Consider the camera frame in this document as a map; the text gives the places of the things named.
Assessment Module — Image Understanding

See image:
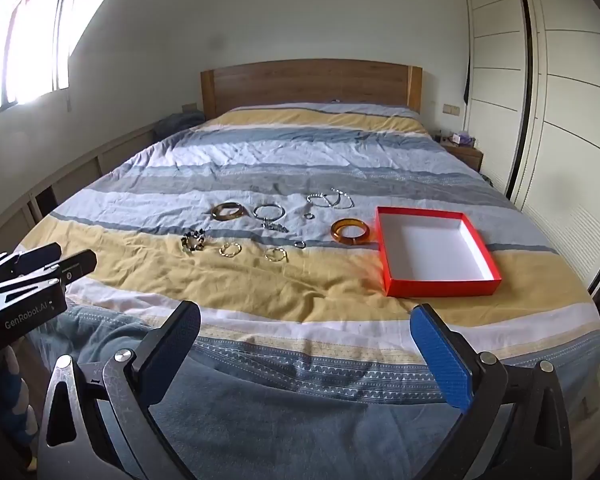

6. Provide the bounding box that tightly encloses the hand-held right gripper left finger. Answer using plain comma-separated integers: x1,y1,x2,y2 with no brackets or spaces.
39,300,203,480

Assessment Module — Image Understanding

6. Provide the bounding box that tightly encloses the white sliding wardrobe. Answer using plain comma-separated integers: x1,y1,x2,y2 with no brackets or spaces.
460,0,600,296

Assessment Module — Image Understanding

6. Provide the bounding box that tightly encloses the low beige wall cabinet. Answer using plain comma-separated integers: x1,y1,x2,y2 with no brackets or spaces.
0,125,156,253

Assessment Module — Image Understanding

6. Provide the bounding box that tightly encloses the thin silver bangle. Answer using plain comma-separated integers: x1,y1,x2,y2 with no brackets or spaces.
253,203,285,221

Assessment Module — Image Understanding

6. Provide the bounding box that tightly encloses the wooden headboard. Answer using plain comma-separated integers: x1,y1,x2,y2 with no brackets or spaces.
201,59,423,121

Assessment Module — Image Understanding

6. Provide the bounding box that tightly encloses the person's left hand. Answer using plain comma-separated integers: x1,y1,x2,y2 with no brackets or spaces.
0,342,40,471

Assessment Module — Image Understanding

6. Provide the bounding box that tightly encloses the dark beaded bracelet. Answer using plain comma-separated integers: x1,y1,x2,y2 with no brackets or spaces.
181,229,208,255

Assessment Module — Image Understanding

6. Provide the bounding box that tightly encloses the amber bangle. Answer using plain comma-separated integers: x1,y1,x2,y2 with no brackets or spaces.
330,218,370,246

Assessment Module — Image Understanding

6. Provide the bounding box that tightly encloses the dark cloth pile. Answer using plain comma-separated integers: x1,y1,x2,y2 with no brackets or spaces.
152,111,206,141

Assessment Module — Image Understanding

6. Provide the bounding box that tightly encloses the red cardboard box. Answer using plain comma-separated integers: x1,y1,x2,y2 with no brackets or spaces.
375,206,502,298

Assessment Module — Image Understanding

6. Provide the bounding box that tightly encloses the brown marbled bangle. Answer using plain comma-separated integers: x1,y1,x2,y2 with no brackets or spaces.
211,202,247,221

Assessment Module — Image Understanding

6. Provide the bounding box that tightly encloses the wooden nightstand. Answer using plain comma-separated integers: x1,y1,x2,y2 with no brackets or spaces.
440,137,483,171

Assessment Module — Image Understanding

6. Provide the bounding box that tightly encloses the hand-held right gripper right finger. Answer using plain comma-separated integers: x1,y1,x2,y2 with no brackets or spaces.
410,302,573,480

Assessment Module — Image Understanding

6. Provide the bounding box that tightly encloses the striped bed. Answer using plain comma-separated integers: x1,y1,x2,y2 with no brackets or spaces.
10,101,600,480

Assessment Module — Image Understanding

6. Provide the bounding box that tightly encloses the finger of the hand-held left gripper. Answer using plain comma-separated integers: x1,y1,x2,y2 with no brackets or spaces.
0,250,98,303
0,242,63,286

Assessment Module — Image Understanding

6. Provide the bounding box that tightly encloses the window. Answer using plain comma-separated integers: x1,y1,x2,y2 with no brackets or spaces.
0,0,78,121

